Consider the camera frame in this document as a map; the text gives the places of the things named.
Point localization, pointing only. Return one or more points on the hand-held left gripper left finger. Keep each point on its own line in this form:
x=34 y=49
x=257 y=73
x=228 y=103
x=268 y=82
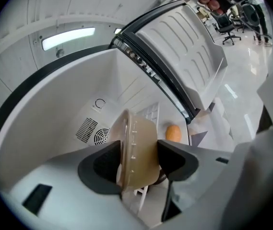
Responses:
x=98 y=171

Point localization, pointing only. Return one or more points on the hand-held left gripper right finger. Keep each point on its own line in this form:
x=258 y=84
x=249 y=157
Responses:
x=181 y=162

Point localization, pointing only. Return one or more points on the white table with triangle pattern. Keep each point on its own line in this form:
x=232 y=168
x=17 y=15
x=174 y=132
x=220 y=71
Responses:
x=219 y=128

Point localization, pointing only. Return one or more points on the black office chair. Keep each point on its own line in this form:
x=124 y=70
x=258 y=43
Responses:
x=228 y=29
x=249 y=18

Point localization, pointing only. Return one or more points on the black mini fridge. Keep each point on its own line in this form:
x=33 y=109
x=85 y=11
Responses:
x=54 y=104

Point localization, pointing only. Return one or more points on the orange fruit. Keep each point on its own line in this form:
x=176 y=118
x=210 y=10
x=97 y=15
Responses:
x=173 y=133

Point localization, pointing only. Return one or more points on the ceiling light panel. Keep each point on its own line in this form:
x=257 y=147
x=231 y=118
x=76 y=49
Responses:
x=67 y=37

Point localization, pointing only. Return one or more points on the beige tray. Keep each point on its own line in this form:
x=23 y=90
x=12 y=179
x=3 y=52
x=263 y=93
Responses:
x=138 y=152

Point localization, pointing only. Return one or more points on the dark eggplant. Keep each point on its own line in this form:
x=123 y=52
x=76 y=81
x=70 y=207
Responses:
x=161 y=179

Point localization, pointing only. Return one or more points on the person's right hand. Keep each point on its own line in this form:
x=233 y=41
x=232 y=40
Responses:
x=213 y=4

